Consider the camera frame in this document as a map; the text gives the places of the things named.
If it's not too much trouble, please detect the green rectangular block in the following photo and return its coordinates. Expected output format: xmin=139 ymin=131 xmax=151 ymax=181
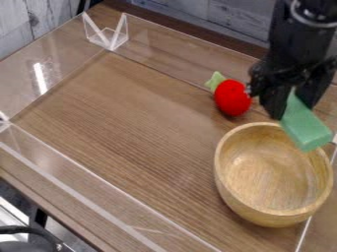
xmin=281 ymin=93 xmax=333 ymax=152

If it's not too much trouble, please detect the brown wooden bowl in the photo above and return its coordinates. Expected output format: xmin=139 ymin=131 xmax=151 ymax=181
xmin=213 ymin=122 xmax=334 ymax=227

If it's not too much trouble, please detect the clear acrylic corner bracket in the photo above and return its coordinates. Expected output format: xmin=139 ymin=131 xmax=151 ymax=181
xmin=82 ymin=13 xmax=128 ymax=51

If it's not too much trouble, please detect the black cable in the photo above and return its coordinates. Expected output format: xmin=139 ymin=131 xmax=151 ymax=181
xmin=0 ymin=225 xmax=60 ymax=250

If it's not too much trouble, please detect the red plush strawberry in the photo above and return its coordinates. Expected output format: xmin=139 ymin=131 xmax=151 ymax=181
xmin=205 ymin=71 xmax=251 ymax=116

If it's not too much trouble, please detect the clear acrylic front wall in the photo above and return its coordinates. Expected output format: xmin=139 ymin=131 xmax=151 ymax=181
xmin=0 ymin=115 xmax=219 ymax=252

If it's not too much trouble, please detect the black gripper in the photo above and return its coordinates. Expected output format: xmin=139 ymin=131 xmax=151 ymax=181
xmin=249 ymin=0 xmax=337 ymax=120

